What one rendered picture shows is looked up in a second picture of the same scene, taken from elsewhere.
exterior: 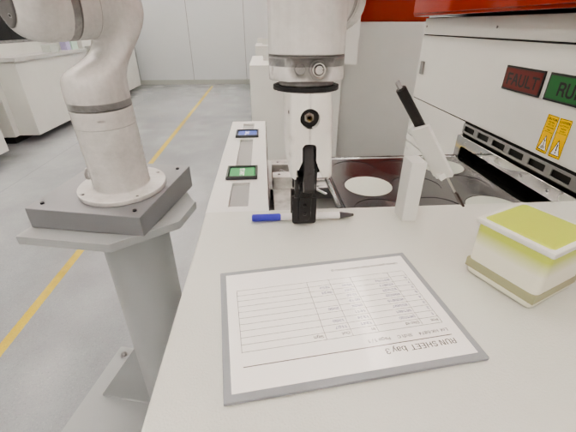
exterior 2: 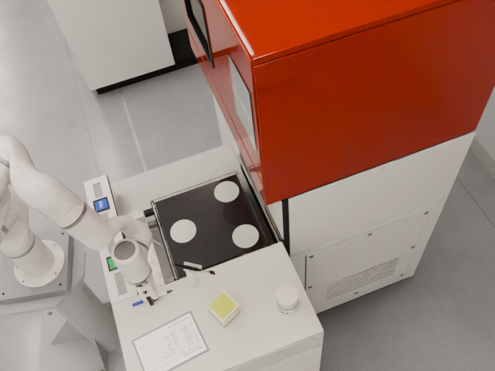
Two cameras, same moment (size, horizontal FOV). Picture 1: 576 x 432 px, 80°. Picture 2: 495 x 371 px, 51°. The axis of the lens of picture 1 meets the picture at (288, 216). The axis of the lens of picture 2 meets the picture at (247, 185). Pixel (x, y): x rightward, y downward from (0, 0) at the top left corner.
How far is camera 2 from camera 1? 1.45 m
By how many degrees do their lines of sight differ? 27
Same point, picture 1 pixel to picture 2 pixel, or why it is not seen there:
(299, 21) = (132, 279)
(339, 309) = (171, 344)
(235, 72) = not seen: outside the picture
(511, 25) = not seen: hidden behind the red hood
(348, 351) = (174, 358)
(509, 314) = (219, 330)
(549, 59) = not seen: hidden behind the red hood
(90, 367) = (29, 329)
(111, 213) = (48, 290)
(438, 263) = (202, 311)
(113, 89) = (28, 241)
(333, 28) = (144, 274)
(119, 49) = (23, 223)
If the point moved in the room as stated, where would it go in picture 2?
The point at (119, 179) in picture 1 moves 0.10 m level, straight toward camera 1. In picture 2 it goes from (43, 270) to (57, 288)
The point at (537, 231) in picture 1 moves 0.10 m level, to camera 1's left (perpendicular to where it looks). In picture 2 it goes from (221, 310) to (190, 319)
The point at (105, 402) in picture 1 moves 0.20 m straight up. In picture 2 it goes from (56, 348) to (40, 336)
